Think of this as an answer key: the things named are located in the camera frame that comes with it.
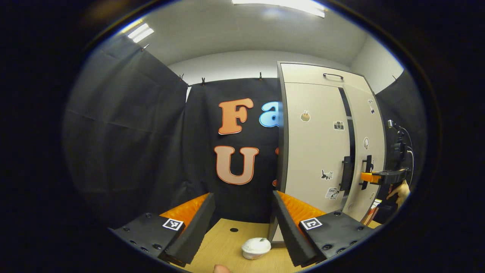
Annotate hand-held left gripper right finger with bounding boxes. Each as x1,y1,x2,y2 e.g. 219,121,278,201
268,190,375,268

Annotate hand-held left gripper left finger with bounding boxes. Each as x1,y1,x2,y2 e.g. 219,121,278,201
110,193,216,268

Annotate beige cabinet door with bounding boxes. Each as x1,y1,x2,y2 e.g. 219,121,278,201
272,82,356,243
343,83,387,224

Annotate beige double-door shoe cabinet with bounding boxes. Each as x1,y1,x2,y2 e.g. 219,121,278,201
272,61,388,243

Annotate beige cabinet top panel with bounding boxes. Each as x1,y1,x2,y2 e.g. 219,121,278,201
280,63,375,93

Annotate white and orange book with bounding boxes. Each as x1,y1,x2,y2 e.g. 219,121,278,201
362,207,379,226

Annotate black backdrop cloth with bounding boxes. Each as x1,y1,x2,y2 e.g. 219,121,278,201
63,34,427,228

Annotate rectangular ceiling light panel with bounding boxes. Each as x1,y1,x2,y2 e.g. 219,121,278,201
232,0,326,18

